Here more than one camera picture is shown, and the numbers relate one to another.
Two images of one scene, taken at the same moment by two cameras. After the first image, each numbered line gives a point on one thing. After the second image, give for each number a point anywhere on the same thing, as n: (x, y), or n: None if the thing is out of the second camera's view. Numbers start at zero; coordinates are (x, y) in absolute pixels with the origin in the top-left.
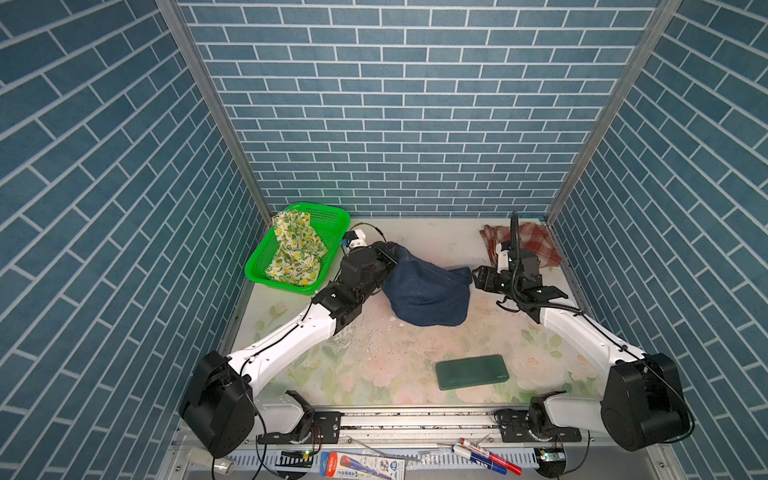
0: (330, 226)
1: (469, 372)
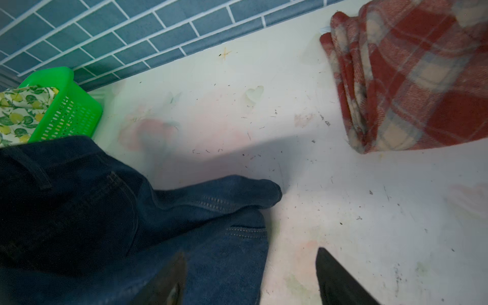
0: (73, 112)
1: None
